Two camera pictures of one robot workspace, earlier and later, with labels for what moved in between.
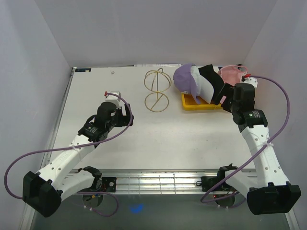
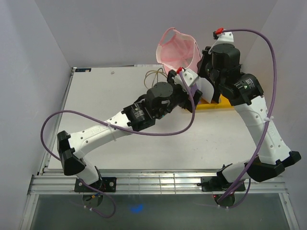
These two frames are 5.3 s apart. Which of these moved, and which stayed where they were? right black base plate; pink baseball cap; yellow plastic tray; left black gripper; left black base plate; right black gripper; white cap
Moved: right black gripper; left black gripper; pink baseball cap
Stayed: left black base plate; white cap; right black base plate; yellow plastic tray
